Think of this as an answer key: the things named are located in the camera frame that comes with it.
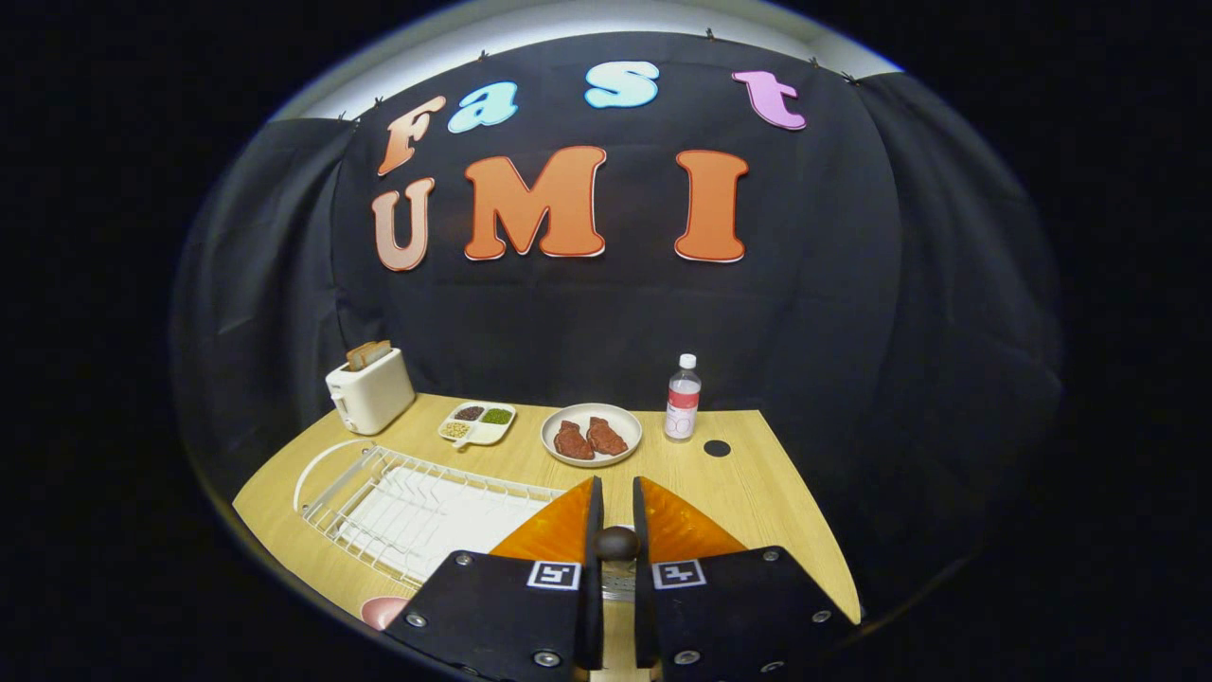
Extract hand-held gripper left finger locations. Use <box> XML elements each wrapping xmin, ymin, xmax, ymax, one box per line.
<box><xmin>383</xmin><ymin>476</ymin><xmax>605</xmax><ymax>682</ymax></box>

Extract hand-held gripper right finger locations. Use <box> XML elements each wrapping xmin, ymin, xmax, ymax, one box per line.
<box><xmin>632</xmin><ymin>476</ymin><xmax>858</xmax><ymax>682</ymax></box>

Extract metal wire basket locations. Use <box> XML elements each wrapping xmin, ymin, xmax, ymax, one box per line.
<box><xmin>600</xmin><ymin>559</ymin><xmax>637</xmax><ymax>604</ymax></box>

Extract metal spoon with dark handle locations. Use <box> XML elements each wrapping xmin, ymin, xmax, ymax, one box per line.
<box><xmin>593</xmin><ymin>526</ymin><xmax>642</xmax><ymax>563</ymax></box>

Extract pink plate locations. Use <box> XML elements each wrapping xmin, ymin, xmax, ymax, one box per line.
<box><xmin>360</xmin><ymin>596</ymin><xmax>411</xmax><ymax>632</ymax></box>

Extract white wire dish rack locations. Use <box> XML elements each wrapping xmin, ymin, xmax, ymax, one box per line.
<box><xmin>294</xmin><ymin>439</ymin><xmax>569</xmax><ymax>590</ymax></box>

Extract beige plate with meat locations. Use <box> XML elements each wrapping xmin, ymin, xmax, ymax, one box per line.
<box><xmin>541</xmin><ymin>403</ymin><xmax>644</xmax><ymax>469</ymax></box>

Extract white divided snack dish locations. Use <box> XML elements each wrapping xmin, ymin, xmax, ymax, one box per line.
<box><xmin>437</xmin><ymin>402</ymin><xmax>518</xmax><ymax>449</ymax></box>

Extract brown meat piece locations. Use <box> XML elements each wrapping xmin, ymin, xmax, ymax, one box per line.
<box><xmin>586</xmin><ymin>416</ymin><xmax>630</xmax><ymax>457</ymax></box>
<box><xmin>553</xmin><ymin>420</ymin><xmax>596</xmax><ymax>461</ymax></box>

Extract white drip tray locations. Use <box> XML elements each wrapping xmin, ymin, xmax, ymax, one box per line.
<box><xmin>341</xmin><ymin>462</ymin><xmax>560</xmax><ymax>581</ymax></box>

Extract clear water bottle red label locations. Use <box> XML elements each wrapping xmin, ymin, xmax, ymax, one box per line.
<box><xmin>664</xmin><ymin>353</ymin><xmax>703</xmax><ymax>442</ymax></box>

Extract white toaster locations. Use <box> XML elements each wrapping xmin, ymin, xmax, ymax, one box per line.
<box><xmin>325</xmin><ymin>348</ymin><xmax>417</xmax><ymax>437</ymax></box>

